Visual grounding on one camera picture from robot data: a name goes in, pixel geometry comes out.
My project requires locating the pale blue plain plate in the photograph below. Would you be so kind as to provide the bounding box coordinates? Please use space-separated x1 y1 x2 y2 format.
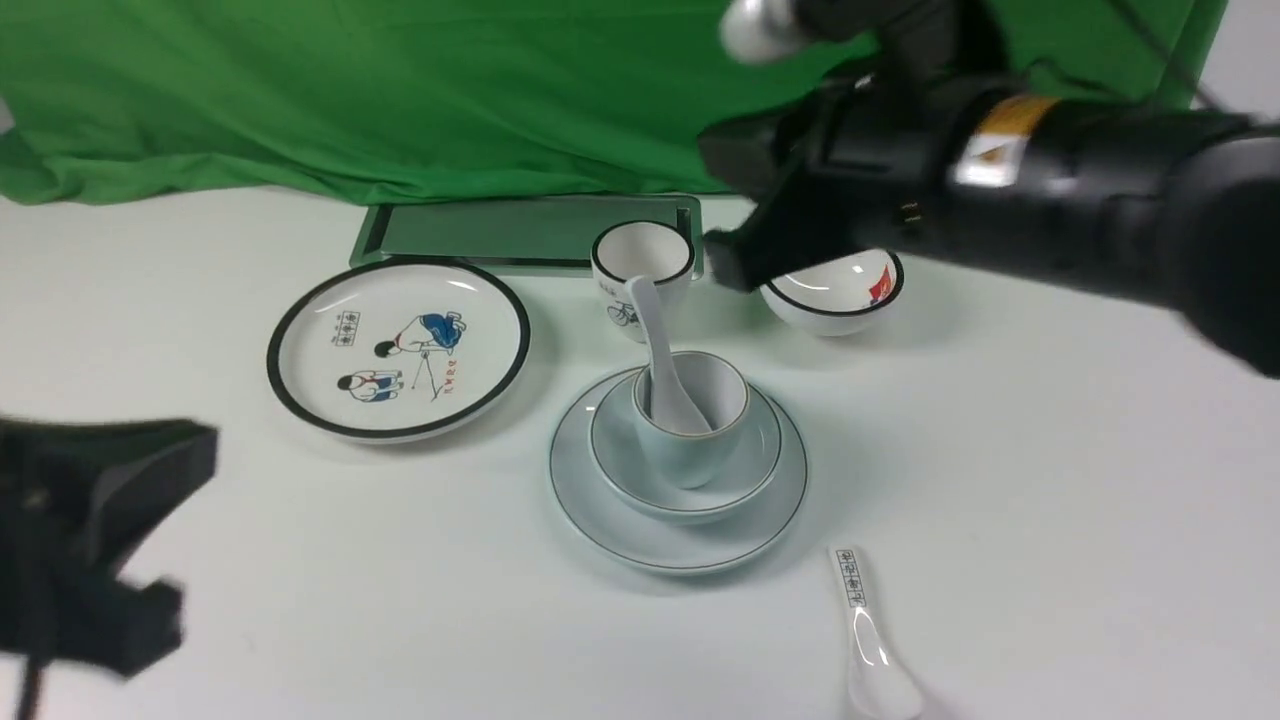
547 366 812 577

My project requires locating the white cup with bicycle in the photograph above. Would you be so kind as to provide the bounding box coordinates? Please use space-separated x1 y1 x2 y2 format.
590 222 696 345

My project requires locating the white spoon with label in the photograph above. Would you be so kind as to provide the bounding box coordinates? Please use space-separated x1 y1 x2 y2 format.
827 544 925 719

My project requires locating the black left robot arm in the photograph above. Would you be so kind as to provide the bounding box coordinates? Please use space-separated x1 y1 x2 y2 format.
1 416 219 719

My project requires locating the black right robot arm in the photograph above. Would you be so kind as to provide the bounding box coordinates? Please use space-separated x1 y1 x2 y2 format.
698 1 1279 378

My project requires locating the black-rimmed illustrated plate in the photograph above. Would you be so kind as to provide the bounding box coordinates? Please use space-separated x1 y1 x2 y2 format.
265 259 532 445

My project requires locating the pale blue large bowl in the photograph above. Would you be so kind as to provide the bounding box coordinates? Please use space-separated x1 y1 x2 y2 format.
588 375 781 525

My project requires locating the green rectangular tray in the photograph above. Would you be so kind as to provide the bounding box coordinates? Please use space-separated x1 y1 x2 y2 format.
349 193 704 278

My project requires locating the green backdrop cloth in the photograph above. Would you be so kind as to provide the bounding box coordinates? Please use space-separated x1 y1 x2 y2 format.
0 0 1229 208

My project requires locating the black-rimmed white small bowl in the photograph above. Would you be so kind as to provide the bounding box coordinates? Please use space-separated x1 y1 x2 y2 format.
760 249 905 338

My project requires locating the pale blue ceramic cup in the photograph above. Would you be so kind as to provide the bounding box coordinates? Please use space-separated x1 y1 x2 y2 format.
631 351 753 489

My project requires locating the plain white ceramic spoon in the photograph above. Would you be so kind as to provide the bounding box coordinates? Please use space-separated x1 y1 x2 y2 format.
625 275 710 436

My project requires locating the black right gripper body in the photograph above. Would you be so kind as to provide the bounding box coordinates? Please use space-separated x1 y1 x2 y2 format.
698 0 961 293

